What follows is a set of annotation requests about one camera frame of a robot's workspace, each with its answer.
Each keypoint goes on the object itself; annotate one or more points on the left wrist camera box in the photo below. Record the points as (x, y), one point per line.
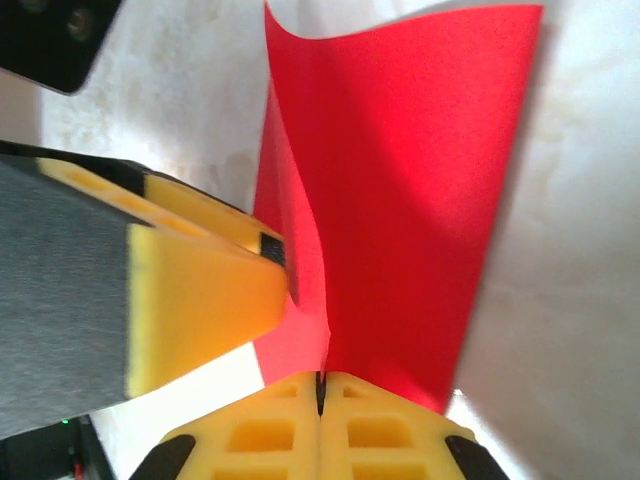
(45, 40)

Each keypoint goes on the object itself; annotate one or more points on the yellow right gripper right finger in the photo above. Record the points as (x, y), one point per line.
(380, 435)

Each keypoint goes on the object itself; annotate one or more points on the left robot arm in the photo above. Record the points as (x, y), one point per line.
(45, 455)

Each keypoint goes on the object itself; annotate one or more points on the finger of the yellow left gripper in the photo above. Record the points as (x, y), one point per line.
(200, 300)
(200, 215)

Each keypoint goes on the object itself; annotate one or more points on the red paper sheet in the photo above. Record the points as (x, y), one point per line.
(410, 200)

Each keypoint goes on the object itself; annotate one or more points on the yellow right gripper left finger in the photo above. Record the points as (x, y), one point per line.
(260, 435)

